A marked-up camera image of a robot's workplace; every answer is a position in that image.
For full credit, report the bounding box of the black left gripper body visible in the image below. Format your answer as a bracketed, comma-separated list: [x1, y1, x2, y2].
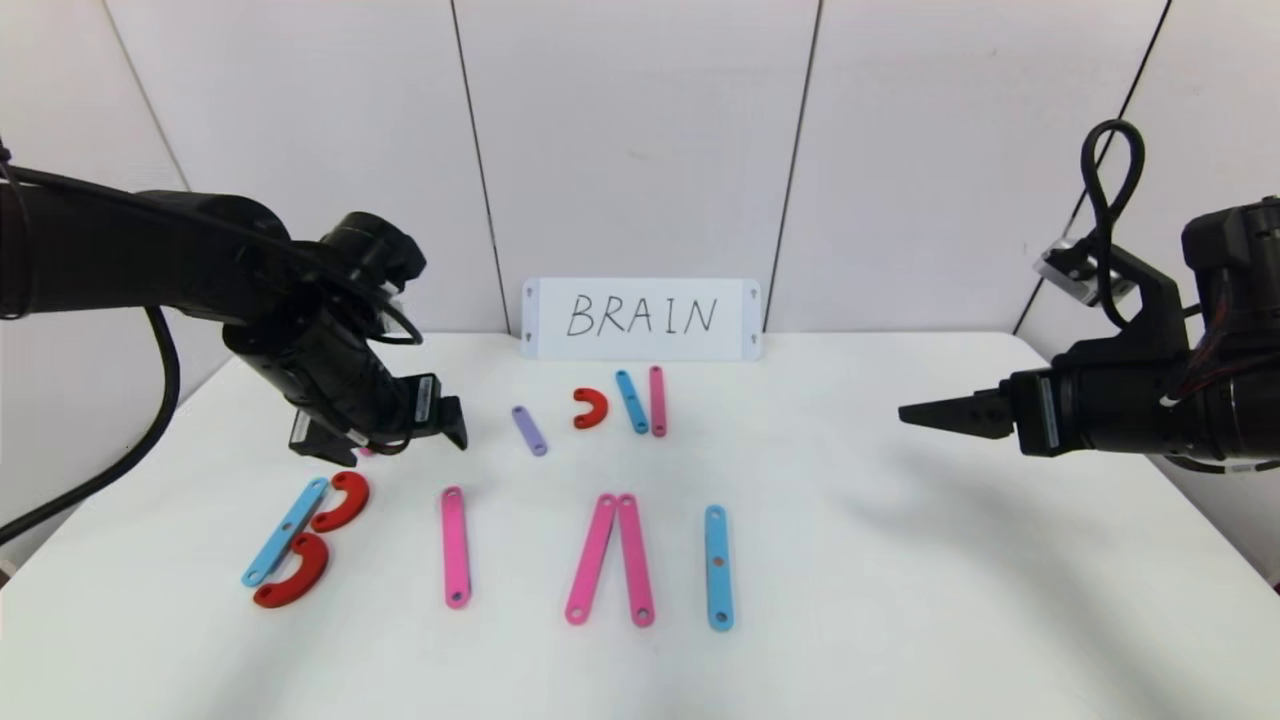
[223, 298, 442, 444]

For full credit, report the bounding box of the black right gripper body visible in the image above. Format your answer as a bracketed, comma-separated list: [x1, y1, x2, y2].
[1009, 354, 1194, 458]

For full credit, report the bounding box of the short purple bar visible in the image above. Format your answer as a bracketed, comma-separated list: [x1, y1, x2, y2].
[511, 405, 549, 458]

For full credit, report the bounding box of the white BRAIN sign card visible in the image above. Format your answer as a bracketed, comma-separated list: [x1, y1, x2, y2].
[522, 278, 763, 363]

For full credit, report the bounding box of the large red curved piece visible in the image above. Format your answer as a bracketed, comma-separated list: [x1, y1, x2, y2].
[252, 533, 330, 609]
[311, 471, 371, 533]

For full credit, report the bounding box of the short blue bar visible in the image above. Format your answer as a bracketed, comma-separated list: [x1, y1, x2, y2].
[615, 370, 651, 436]

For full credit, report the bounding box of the long blue bar orange dot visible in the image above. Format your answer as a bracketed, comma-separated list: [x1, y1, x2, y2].
[704, 505, 735, 632]

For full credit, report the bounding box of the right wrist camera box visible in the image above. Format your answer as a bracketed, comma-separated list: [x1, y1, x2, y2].
[1033, 238, 1106, 306]

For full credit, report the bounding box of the black right camera bracket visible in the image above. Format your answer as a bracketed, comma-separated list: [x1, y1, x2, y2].
[1060, 245, 1196, 369]

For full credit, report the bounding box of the thin black right gripper cable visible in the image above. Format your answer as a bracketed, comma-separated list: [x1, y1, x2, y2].
[1160, 452, 1280, 475]

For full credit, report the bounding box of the looped black right arm cable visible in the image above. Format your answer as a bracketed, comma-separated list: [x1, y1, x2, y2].
[1081, 119, 1147, 331]

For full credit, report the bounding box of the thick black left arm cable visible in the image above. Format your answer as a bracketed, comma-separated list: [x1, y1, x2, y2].
[0, 305, 183, 548]

